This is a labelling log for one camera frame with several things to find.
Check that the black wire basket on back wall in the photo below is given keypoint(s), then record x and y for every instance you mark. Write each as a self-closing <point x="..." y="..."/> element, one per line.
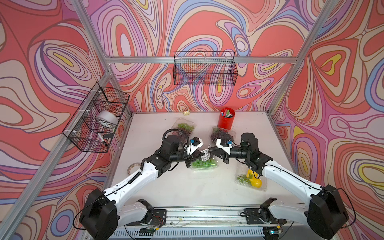
<point x="205" y="68"/>

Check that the clear box with lemons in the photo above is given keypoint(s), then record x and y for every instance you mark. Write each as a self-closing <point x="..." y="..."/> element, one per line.
<point x="246" y="177"/>

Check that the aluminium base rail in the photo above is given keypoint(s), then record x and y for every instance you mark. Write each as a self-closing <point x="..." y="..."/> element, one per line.
<point x="176" y="223"/>

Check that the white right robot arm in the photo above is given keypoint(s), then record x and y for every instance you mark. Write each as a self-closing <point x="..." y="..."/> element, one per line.
<point x="321" y="208"/>

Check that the clear box red green grapes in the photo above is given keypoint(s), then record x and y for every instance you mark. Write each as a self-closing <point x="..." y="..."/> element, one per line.
<point x="183" y="125"/>

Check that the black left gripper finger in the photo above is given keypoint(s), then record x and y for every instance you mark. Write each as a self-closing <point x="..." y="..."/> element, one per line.
<point x="202" y="158"/>
<point x="203" y="152"/>

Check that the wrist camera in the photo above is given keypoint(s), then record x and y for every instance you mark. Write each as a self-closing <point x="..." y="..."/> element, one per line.
<point x="194" y="144"/>
<point x="225" y="145"/>

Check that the clear box dark grapes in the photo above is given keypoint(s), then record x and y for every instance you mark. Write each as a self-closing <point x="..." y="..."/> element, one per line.
<point x="220" y="133"/>

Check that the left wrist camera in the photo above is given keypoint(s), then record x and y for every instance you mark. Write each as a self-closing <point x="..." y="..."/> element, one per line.
<point x="194" y="144"/>

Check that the white tape roll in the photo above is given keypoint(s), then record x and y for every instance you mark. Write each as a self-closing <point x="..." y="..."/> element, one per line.
<point x="107" y="117"/>

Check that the clear box green black grapes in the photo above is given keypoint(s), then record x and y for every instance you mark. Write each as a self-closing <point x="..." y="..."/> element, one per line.
<point x="199" y="164"/>

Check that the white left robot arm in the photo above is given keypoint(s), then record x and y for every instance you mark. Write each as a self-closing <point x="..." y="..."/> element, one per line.
<point x="106" y="210"/>

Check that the black wire basket on wall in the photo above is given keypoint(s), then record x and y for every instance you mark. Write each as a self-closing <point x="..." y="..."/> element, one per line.
<point x="85" y="131"/>
<point x="205" y="68"/>

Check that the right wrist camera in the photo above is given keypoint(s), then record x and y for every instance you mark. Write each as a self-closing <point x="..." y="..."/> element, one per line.
<point x="225" y="145"/>

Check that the red pen cup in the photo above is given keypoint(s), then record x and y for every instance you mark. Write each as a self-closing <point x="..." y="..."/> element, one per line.
<point x="226" y="118"/>

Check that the black wire basket on left wall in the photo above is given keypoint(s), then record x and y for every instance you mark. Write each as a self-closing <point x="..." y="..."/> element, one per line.
<point x="85" y="131"/>

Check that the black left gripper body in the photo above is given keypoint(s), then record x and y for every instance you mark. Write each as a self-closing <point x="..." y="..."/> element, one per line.
<point x="188" y="160"/>

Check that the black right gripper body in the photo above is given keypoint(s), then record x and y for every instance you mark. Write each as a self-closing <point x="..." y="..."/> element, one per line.
<point x="225" y="157"/>

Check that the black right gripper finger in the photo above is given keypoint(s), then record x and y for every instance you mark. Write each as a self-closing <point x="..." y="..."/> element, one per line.
<point x="211" y="154"/>
<point x="211" y="150"/>

